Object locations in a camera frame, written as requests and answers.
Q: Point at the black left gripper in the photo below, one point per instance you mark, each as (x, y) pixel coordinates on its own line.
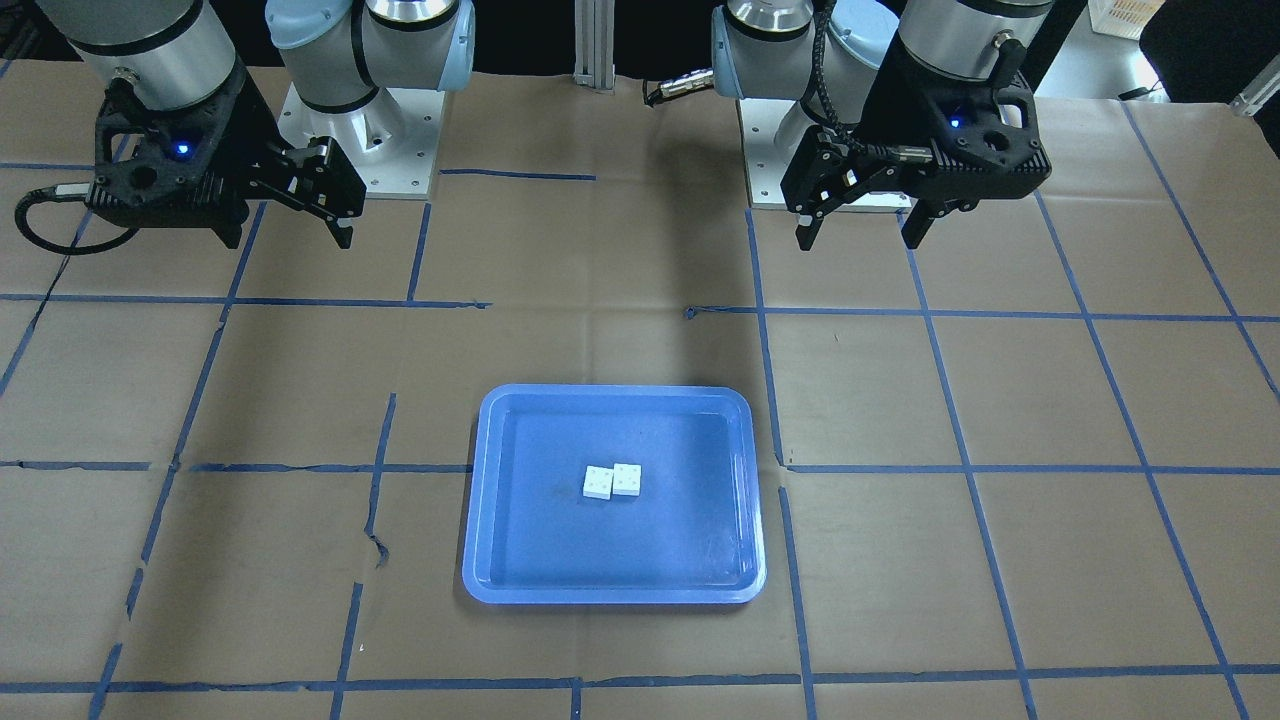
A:
(893, 118)

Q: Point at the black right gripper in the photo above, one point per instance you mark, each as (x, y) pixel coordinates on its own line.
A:
(254, 137)

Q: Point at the plain white block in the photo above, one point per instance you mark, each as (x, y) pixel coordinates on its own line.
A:
(627, 479)

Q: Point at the white block with studs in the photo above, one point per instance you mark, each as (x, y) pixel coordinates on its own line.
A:
(597, 483)

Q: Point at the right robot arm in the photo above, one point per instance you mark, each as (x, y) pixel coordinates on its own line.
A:
(340, 54)

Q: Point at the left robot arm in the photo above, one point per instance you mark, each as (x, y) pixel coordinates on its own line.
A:
(825, 55)

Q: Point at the blue plastic tray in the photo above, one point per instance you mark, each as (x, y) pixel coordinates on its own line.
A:
(694, 535)

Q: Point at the white basket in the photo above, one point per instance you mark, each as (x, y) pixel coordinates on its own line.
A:
(1121, 18)

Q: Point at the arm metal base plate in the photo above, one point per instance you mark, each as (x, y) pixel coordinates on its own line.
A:
(770, 131)
(392, 142)

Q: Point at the aluminium frame post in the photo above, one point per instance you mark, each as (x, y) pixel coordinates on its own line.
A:
(593, 38)

